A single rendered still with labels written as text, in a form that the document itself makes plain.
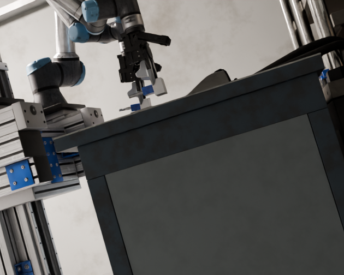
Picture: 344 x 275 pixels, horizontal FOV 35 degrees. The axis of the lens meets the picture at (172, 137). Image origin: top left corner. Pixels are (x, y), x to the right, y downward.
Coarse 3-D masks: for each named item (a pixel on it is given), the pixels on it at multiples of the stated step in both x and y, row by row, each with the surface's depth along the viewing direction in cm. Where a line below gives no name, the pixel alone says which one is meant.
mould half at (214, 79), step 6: (216, 72) 197; (222, 72) 196; (204, 78) 197; (210, 78) 197; (216, 78) 197; (222, 78) 196; (198, 84) 198; (204, 84) 197; (210, 84) 197; (216, 84) 197; (192, 90) 198; (198, 90) 198; (144, 108) 201
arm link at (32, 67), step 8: (32, 64) 233; (40, 64) 233; (48, 64) 235; (56, 64) 239; (32, 72) 233; (40, 72) 233; (48, 72) 234; (56, 72) 237; (32, 80) 233; (40, 80) 232; (48, 80) 233; (56, 80) 237; (32, 88) 234
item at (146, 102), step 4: (144, 100) 218; (148, 100) 218; (132, 104) 219; (136, 104) 219; (144, 104) 218; (148, 104) 218; (124, 108) 222; (128, 108) 221; (132, 108) 219; (136, 108) 219; (140, 108) 219
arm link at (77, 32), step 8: (48, 0) 223; (56, 8) 220; (64, 16) 217; (72, 16) 215; (72, 24) 212; (80, 24) 212; (72, 32) 212; (80, 32) 210; (72, 40) 213; (80, 40) 212; (88, 40) 215; (96, 40) 218
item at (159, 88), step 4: (156, 80) 188; (160, 80) 187; (156, 84) 188; (160, 84) 187; (164, 84) 191; (144, 88) 189; (148, 88) 188; (152, 88) 188; (156, 88) 188; (160, 88) 187; (164, 88) 188; (140, 92) 191; (144, 92) 189; (148, 92) 188; (152, 92) 188; (156, 92) 188; (160, 92) 187; (164, 92) 188; (128, 96) 191; (132, 96) 191; (136, 96) 191
